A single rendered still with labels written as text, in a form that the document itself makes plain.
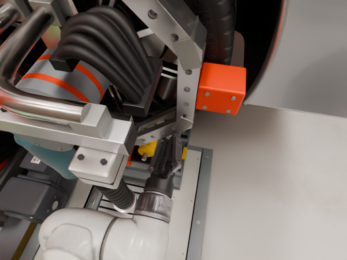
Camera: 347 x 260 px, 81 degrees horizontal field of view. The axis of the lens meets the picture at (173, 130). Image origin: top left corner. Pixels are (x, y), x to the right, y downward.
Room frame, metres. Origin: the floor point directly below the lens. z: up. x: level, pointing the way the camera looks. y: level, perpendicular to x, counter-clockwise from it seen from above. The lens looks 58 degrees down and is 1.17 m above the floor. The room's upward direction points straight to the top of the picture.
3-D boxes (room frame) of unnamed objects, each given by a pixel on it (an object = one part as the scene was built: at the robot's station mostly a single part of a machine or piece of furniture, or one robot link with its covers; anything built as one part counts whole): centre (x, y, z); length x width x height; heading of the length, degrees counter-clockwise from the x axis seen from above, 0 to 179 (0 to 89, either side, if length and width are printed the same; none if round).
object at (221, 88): (0.30, -0.10, 0.85); 0.09 x 0.08 x 0.07; 78
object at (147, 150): (0.43, 0.07, 0.51); 0.29 x 0.06 x 0.06; 168
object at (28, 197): (0.33, 0.53, 0.26); 0.42 x 0.18 x 0.35; 168
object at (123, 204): (0.09, 0.09, 0.83); 0.04 x 0.04 x 0.16
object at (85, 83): (0.29, 0.23, 0.85); 0.21 x 0.14 x 0.14; 168
